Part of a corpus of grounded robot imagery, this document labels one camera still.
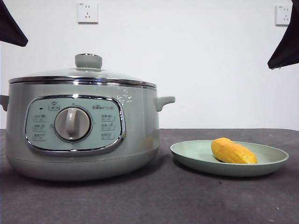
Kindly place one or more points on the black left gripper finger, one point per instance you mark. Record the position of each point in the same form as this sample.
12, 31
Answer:
10, 30

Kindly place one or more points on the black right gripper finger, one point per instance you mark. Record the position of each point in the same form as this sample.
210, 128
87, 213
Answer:
288, 51

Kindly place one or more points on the glass lid with green knob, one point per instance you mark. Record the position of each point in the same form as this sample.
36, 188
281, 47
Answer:
88, 61

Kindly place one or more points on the yellow corn cob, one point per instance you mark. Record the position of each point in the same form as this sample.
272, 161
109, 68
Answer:
231, 151

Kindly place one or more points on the pale green round plate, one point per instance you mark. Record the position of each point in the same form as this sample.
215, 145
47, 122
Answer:
196, 155

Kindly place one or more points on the pale green electric steamer pot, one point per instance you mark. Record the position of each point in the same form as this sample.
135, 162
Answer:
140, 130

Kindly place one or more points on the white wall socket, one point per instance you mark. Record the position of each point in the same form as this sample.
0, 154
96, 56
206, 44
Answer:
87, 13
282, 15

